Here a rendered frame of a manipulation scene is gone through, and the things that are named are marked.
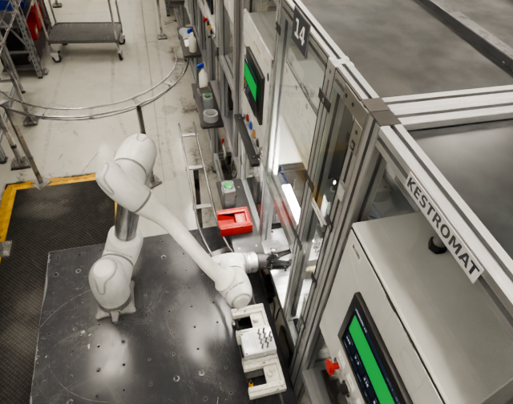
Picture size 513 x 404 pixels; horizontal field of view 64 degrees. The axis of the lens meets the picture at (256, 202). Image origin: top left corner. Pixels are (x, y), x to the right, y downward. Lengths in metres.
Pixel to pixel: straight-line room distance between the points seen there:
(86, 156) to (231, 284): 2.73
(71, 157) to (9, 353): 1.83
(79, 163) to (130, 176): 2.51
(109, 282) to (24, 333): 1.20
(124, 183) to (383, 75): 0.91
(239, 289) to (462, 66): 1.01
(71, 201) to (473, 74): 3.11
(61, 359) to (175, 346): 0.48
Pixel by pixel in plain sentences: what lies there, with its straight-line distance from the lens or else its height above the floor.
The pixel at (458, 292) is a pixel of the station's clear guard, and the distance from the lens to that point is 0.71.
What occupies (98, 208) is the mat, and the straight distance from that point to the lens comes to 3.50.
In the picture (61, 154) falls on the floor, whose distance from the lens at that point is 4.15.
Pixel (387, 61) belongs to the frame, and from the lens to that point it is 1.06.
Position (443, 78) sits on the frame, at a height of 2.01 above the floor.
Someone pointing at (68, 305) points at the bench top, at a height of 0.68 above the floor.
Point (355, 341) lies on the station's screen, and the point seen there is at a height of 1.60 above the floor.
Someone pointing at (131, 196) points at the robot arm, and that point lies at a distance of 1.48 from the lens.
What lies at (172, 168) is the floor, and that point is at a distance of 3.74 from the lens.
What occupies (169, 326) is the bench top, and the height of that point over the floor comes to 0.68.
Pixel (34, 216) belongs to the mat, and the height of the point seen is 0.01.
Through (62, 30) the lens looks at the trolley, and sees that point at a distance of 5.78.
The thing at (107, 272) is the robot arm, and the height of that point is 0.95.
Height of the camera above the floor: 2.45
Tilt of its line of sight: 46 degrees down
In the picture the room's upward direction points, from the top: 4 degrees clockwise
